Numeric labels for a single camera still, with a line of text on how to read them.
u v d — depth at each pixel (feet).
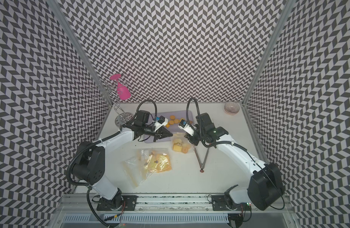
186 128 2.25
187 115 2.24
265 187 1.30
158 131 2.41
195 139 2.32
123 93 3.27
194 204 2.42
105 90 3.68
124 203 2.32
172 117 3.56
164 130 2.53
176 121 2.61
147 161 2.78
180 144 2.98
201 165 2.78
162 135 2.47
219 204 2.39
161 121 2.32
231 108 3.58
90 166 1.49
